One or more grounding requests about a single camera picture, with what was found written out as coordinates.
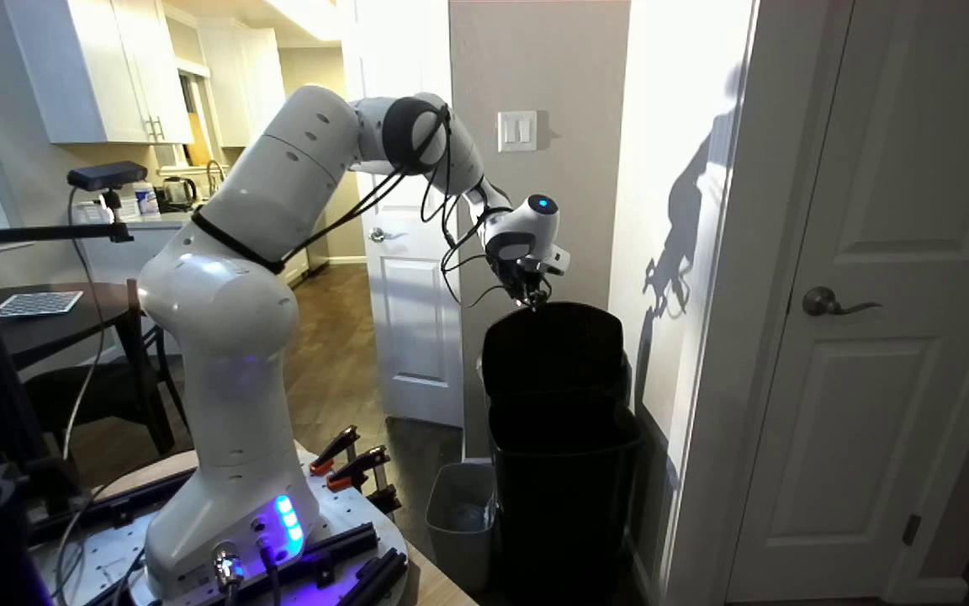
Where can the grey tablet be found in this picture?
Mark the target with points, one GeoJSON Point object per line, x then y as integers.
{"type": "Point", "coordinates": [42, 305]}

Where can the white upper kitchen cabinet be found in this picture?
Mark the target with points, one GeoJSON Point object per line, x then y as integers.
{"type": "Point", "coordinates": [103, 69]}

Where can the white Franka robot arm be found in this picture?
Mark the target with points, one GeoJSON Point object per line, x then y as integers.
{"type": "Point", "coordinates": [236, 339]}

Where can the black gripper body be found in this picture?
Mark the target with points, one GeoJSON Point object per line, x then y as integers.
{"type": "Point", "coordinates": [528, 269]}

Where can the black aluminium rail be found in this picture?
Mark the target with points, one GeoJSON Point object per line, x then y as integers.
{"type": "Point", "coordinates": [334, 555]}

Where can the red black clamp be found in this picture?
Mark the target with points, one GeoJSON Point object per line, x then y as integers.
{"type": "Point", "coordinates": [334, 445]}
{"type": "Point", "coordinates": [359, 465]}

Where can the black kettle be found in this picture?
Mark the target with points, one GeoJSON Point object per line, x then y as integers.
{"type": "Point", "coordinates": [175, 194]}

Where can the white wall light switch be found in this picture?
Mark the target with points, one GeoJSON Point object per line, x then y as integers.
{"type": "Point", "coordinates": [517, 129]}

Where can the dark door hinge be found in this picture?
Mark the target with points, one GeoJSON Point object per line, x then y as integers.
{"type": "Point", "coordinates": [910, 530]}

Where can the white interior door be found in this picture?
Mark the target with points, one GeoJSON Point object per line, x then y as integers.
{"type": "Point", "coordinates": [419, 349]}

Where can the dark wooden side table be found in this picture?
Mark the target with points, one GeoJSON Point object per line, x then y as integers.
{"type": "Point", "coordinates": [49, 331]}

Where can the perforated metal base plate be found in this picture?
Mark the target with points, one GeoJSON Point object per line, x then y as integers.
{"type": "Point", "coordinates": [92, 555]}

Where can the white panel door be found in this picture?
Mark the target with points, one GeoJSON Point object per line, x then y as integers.
{"type": "Point", "coordinates": [888, 424]}

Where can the black trash bin body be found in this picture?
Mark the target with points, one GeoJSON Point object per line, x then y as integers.
{"type": "Point", "coordinates": [562, 527]}

